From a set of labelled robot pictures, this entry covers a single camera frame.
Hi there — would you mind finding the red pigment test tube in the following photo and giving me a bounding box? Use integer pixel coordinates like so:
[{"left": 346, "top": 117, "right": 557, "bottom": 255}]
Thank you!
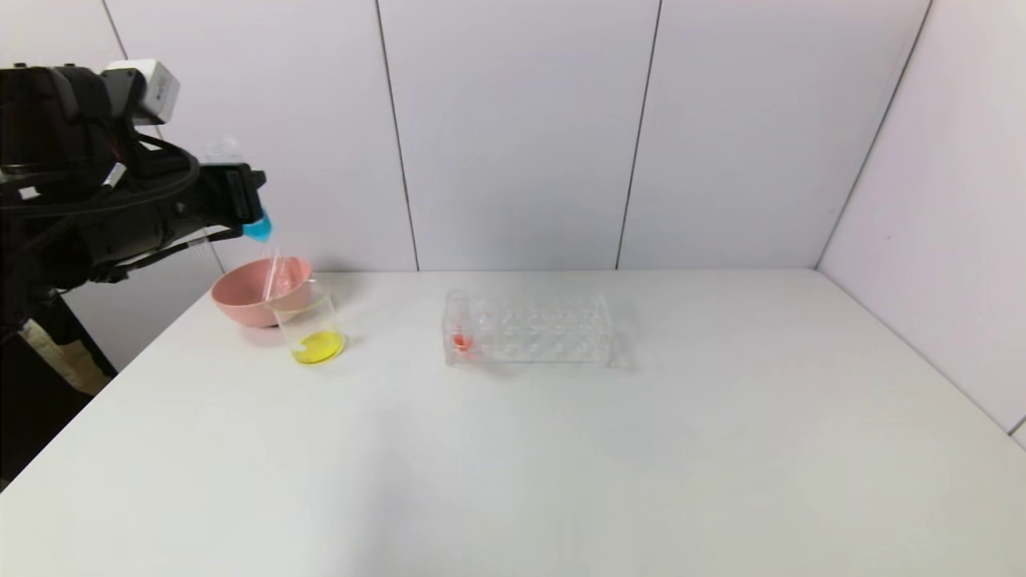
[{"left": 445, "top": 290, "right": 476, "bottom": 355}]

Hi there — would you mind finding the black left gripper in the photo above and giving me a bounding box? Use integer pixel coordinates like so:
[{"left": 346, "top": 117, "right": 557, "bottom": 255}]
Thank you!
[{"left": 157, "top": 163, "right": 268, "bottom": 242}]

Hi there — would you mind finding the clear glass beaker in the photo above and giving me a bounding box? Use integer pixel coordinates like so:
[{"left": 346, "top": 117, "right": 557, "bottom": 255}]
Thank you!
[{"left": 269, "top": 280, "right": 347, "bottom": 366}]

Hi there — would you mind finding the brown cardboard box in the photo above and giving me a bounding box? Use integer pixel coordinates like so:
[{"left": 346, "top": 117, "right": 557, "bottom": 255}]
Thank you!
[{"left": 20, "top": 321, "right": 115, "bottom": 397}]

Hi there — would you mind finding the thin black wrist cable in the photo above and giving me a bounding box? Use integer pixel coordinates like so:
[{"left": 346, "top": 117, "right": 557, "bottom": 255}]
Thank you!
[{"left": 0, "top": 132, "right": 203, "bottom": 217}]

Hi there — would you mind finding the yellow pigment test tube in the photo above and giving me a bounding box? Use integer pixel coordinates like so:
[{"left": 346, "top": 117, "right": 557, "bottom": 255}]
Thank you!
[{"left": 266, "top": 248, "right": 291, "bottom": 304}]

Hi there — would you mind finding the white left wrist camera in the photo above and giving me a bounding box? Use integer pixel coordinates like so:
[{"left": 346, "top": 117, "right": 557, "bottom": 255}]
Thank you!
[{"left": 103, "top": 59, "right": 181, "bottom": 127}]

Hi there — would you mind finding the blue pigment test tube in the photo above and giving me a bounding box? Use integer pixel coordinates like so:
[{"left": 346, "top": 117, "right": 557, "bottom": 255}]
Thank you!
[{"left": 200, "top": 138, "right": 274, "bottom": 243}]

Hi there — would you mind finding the pink plastic bowl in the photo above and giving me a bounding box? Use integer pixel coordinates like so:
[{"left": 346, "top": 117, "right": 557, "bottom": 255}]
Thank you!
[{"left": 212, "top": 256, "right": 315, "bottom": 329}]

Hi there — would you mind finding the clear acrylic test tube rack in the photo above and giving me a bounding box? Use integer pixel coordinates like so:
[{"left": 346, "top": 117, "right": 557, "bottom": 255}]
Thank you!
[{"left": 442, "top": 288, "right": 634, "bottom": 371}]

